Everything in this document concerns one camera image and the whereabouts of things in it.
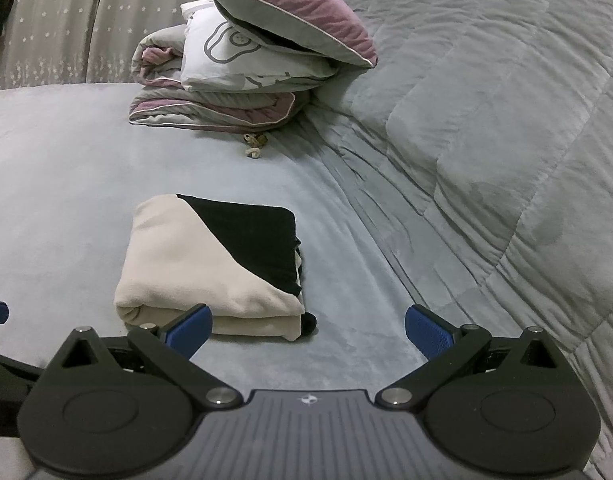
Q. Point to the white printed pillow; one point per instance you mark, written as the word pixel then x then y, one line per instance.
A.
pixel 211 60

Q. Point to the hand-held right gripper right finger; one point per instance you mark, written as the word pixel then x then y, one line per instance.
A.
pixel 429 332

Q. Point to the folded grey and pink quilt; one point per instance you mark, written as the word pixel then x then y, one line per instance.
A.
pixel 211 107

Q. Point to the blue-grey bed sheet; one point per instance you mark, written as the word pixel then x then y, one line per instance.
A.
pixel 61 185

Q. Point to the grey quilted bedspread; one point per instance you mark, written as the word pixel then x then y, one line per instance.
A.
pixel 486 110

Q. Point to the cream and black printed sweatshirt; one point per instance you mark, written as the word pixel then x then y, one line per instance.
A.
pixel 186 250

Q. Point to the grey star-patterned curtain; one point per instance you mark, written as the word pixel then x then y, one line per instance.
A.
pixel 61 25

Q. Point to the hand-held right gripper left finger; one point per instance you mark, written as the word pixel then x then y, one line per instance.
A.
pixel 191 332

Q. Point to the mauve and grey pillow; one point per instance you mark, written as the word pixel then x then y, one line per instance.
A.
pixel 296 15

